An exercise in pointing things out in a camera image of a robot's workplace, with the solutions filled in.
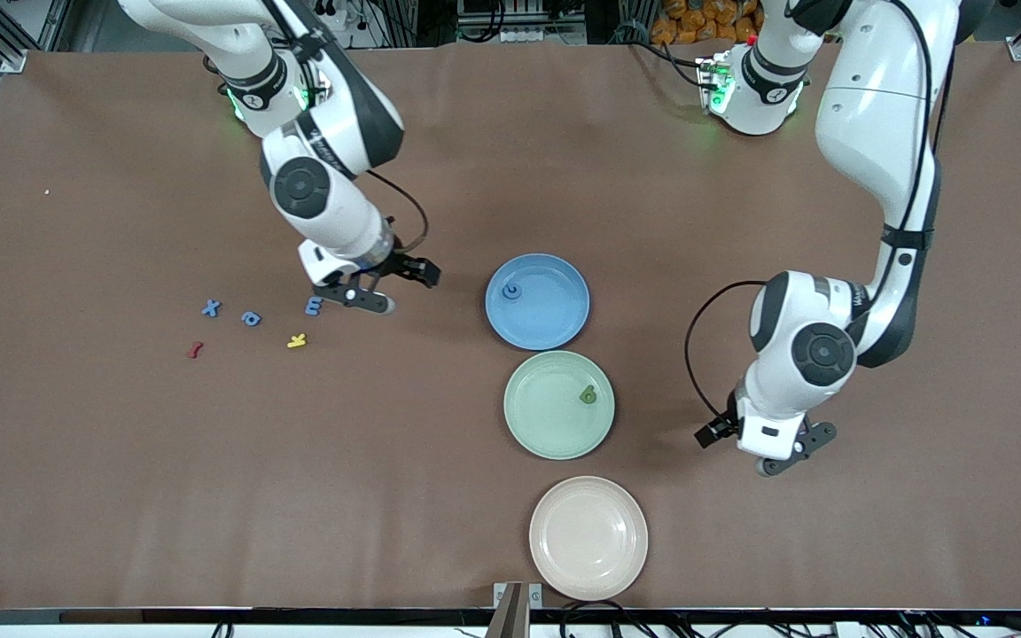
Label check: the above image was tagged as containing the blue plate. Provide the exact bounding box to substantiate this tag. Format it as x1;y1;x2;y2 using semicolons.
485;253;591;352

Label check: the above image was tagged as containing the beige plate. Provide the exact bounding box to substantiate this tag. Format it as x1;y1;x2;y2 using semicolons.
528;476;650;602

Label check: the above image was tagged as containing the pale green plate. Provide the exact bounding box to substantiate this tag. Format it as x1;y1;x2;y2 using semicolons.
503;350;616;461

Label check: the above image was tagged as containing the bag of oranges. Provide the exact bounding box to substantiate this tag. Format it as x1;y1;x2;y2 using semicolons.
650;0;761;45

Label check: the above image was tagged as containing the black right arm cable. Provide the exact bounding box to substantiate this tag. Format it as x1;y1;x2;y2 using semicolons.
262;0;431;256

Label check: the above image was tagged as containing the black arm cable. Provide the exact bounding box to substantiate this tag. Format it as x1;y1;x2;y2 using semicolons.
262;0;431;256
684;0;955;422

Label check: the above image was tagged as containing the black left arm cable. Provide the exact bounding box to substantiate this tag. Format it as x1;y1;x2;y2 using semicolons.
684;0;955;422

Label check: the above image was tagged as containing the black cable bundle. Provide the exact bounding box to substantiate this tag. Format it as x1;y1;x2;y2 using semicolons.
559;601;653;638

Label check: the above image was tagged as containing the grey metal camera post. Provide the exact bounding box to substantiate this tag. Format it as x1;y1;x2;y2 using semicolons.
493;580;543;638

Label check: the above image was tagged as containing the black base cable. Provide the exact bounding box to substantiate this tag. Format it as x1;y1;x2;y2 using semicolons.
626;35;708;89

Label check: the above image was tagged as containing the black table edge rail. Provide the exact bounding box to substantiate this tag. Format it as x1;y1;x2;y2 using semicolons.
0;607;1021;626

